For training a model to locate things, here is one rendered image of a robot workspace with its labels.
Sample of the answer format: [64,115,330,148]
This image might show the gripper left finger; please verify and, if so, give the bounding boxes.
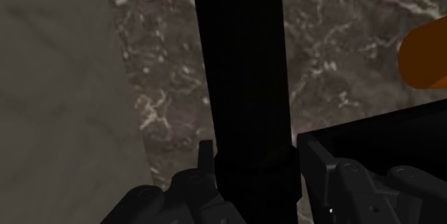
[100,139,245,224]

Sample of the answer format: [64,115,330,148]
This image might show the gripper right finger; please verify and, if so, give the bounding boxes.
[297,134,447,224]

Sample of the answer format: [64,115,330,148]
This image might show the tall black cylinder bottle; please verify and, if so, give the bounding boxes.
[189,0,302,224]

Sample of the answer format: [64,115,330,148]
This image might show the orange rounded object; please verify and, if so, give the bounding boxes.
[397,15,447,90]

